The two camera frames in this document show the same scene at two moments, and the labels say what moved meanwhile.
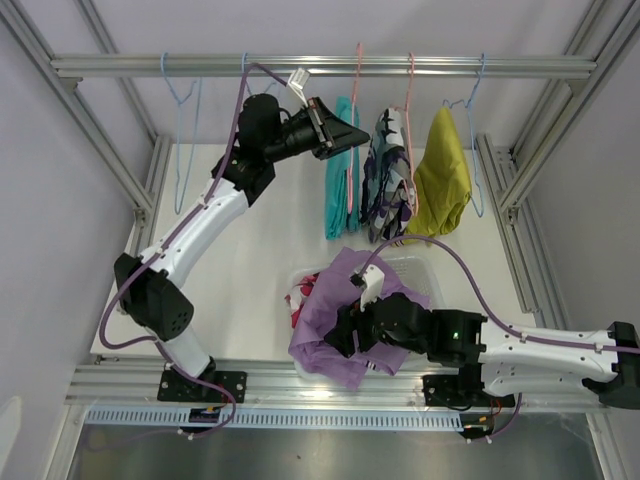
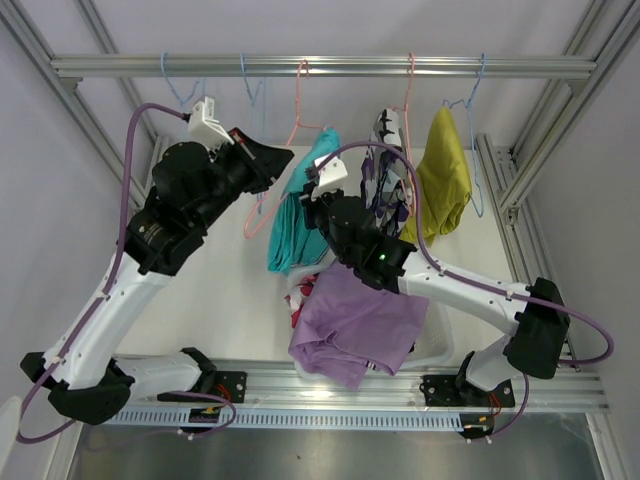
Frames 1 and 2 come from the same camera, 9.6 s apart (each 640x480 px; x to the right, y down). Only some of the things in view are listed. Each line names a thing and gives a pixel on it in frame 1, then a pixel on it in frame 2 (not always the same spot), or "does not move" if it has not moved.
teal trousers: x=343 y=203 -> x=292 y=244
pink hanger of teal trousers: x=353 y=109 -> x=264 y=219
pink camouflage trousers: x=299 y=294 does not move
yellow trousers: x=441 y=183 does not move
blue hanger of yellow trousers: x=468 y=104 does not move
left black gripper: x=331 y=134 -> x=264 y=163
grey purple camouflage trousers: x=389 y=186 does not move
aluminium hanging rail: x=324 y=66 does not move
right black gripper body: x=367 y=330 -> x=316 y=213
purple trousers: x=333 y=294 does not move
